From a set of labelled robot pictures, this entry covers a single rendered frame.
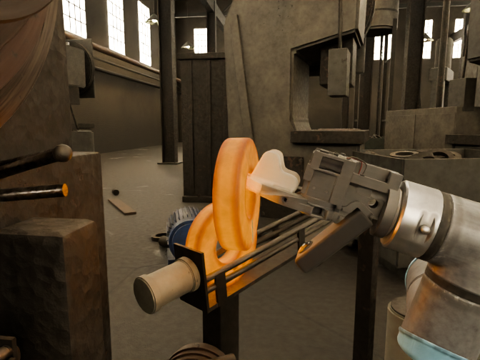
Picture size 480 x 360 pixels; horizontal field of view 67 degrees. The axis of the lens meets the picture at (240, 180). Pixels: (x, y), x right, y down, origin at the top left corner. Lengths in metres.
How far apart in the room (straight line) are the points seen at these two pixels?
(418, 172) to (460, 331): 1.76
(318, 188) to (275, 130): 2.40
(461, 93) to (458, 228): 3.58
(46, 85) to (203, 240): 0.37
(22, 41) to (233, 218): 0.28
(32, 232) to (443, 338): 0.50
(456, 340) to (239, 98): 2.58
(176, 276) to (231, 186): 0.22
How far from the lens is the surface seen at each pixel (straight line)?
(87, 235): 0.50
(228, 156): 0.45
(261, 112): 2.89
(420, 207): 0.47
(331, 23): 2.86
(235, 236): 0.46
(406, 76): 8.94
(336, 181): 0.46
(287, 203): 0.46
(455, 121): 3.97
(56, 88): 0.73
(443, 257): 0.50
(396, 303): 0.94
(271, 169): 0.48
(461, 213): 0.49
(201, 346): 0.71
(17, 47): 0.39
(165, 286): 0.59
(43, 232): 0.48
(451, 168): 2.35
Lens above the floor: 0.92
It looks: 8 degrees down
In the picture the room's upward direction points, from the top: straight up
